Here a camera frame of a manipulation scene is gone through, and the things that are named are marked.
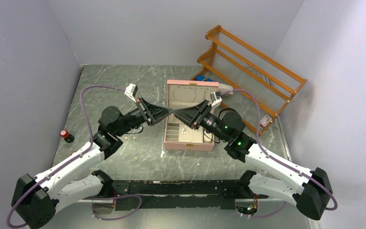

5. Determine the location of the white flat carton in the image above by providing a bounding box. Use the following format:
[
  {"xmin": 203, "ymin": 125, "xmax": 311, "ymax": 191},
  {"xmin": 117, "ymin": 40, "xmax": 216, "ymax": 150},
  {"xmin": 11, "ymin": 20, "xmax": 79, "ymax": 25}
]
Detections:
[{"xmin": 218, "ymin": 83, "xmax": 233, "ymax": 93}]

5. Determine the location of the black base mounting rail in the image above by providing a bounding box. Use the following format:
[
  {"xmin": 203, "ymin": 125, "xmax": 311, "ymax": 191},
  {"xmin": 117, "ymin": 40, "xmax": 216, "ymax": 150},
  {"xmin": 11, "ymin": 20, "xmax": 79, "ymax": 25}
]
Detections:
[{"xmin": 93, "ymin": 180, "xmax": 255, "ymax": 211}]

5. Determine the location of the blue box left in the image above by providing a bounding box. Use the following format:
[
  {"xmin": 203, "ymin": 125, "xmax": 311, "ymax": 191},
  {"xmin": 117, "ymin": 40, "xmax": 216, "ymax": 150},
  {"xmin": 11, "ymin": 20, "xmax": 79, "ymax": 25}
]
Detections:
[{"xmin": 195, "ymin": 75, "xmax": 206, "ymax": 81}]

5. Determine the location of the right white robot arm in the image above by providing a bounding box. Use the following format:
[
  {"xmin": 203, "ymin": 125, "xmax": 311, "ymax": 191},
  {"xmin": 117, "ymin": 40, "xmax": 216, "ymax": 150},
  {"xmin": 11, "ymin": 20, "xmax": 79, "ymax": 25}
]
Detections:
[{"xmin": 173, "ymin": 100, "xmax": 333, "ymax": 220}]

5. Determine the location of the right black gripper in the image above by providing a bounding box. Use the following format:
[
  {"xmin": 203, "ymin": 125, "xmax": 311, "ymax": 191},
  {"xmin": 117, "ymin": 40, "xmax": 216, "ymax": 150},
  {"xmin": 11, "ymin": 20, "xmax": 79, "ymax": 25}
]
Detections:
[{"xmin": 173, "ymin": 99, "xmax": 229, "ymax": 142}]

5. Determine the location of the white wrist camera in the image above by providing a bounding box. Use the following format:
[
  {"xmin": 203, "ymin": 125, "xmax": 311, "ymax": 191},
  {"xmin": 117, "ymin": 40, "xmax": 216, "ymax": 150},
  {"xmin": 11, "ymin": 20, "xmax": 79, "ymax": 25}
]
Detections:
[
  {"xmin": 124, "ymin": 83, "xmax": 138, "ymax": 103},
  {"xmin": 210, "ymin": 91, "xmax": 222, "ymax": 109}
]

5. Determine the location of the small red white box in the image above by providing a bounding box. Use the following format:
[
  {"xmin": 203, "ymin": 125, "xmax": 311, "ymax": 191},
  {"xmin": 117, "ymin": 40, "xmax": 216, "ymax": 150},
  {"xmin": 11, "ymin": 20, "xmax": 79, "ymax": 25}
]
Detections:
[{"xmin": 259, "ymin": 115, "xmax": 272, "ymax": 128}]

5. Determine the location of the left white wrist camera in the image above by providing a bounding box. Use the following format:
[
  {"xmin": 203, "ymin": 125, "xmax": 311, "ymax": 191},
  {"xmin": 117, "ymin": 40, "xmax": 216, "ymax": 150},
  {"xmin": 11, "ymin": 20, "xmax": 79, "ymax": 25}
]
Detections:
[{"xmin": 124, "ymin": 83, "xmax": 138, "ymax": 103}]

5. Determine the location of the pink jewelry box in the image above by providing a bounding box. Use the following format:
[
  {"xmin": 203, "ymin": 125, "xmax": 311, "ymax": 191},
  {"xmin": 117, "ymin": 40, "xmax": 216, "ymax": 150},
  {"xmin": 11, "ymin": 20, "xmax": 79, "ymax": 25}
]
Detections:
[{"xmin": 164, "ymin": 80, "xmax": 219, "ymax": 152}]

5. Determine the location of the orange wooden rack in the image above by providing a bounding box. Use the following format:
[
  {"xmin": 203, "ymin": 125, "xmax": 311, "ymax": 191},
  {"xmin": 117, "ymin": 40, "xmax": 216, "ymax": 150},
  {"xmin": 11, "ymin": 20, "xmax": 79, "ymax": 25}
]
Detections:
[{"xmin": 192, "ymin": 25, "xmax": 307, "ymax": 134}]

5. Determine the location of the red emergency stop button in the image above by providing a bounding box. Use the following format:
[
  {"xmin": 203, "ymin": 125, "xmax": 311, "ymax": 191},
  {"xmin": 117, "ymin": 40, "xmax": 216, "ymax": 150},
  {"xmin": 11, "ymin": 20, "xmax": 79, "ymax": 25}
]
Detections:
[{"xmin": 60, "ymin": 129, "xmax": 74, "ymax": 143}]

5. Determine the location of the silver necklace in lid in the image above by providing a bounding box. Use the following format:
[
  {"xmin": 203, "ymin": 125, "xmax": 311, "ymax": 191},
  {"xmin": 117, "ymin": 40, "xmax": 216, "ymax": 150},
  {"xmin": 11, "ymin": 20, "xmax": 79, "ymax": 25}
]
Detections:
[{"xmin": 173, "ymin": 86, "xmax": 198, "ymax": 104}]

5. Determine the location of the thin silver bangle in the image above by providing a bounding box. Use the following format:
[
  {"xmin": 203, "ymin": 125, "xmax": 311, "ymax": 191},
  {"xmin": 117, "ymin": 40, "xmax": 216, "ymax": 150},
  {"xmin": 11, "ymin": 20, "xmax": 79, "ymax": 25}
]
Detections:
[{"xmin": 126, "ymin": 125, "xmax": 144, "ymax": 135}]

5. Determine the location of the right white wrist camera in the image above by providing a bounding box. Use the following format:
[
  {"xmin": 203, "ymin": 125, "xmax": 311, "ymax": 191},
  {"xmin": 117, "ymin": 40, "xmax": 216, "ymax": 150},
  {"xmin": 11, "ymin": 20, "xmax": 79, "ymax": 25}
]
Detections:
[{"xmin": 210, "ymin": 91, "xmax": 222, "ymax": 109}]

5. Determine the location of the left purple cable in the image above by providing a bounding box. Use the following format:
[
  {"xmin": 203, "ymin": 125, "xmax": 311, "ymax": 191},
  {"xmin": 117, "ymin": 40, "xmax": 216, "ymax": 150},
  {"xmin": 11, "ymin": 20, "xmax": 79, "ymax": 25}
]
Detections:
[{"xmin": 6, "ymin": 84, "xmax": 143, "ymax": 229}]

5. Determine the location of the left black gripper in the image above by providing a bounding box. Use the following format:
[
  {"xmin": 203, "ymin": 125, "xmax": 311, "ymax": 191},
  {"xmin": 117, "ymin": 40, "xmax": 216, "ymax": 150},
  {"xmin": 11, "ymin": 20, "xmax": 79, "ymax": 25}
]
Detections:
[{"xmin": 115, "ymin": 96, "xmax": 173, "ymax": 136}]

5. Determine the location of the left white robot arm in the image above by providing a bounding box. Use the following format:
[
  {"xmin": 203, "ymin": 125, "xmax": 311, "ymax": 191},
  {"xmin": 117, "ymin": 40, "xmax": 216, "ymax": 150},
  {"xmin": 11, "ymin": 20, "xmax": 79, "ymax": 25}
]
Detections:
[{"xmin": 6, "ymin": 98, "xmax": 173, "ymax": 229}]

